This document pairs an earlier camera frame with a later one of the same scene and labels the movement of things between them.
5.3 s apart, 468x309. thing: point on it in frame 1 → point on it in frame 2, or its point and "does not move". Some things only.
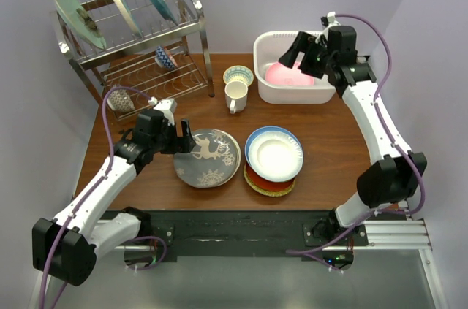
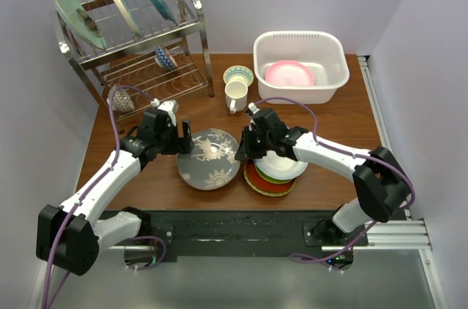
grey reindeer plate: (214, 159) does not move
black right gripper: (300, 44) → (246, 150)
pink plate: (279, 74) does not move
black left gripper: (180, 144) does not move
